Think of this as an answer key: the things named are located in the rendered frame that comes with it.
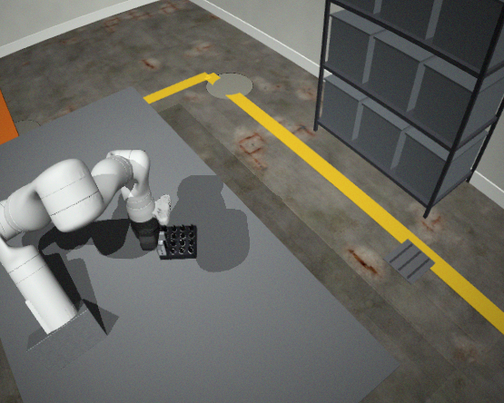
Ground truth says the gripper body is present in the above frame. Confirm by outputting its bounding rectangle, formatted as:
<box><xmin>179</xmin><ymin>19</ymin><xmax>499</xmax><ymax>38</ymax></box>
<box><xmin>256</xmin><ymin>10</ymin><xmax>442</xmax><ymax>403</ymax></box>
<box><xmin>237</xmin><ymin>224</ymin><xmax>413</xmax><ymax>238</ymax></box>
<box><xmin>125</xmin><ymin>194</ymin><xmax>172</xmax><ymax>248</ymax></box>

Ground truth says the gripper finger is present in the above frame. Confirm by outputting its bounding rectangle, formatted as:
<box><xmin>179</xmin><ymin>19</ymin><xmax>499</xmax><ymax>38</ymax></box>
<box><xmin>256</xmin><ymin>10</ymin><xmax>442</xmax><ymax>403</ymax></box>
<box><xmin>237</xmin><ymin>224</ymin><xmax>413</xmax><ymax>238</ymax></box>
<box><xmin>158</xmin><ymin>231</ymin><xmax>168</xmax><ymax>248</ymax></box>
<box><xmin>157</xmin><ymin>241</ymin><xmax>167</xmax><ymax>255</ymax></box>

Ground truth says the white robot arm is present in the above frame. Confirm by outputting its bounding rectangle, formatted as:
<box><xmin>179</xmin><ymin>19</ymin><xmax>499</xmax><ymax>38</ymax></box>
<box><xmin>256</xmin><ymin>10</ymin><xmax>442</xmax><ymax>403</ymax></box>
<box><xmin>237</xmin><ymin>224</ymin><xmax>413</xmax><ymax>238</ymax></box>
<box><xmin>0</xmin><ymin>150</ymin><xmax>152</xmax><ymax>334</ymax></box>

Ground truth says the black knob box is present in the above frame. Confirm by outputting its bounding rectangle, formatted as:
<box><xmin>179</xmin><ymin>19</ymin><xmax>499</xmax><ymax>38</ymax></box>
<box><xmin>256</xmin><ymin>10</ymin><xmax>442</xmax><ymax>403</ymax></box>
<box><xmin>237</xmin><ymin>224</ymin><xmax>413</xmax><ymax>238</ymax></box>
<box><xmin>160</xmin><ymin>224</ymin><xmax>197</xmax><ymax>260</ymax></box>

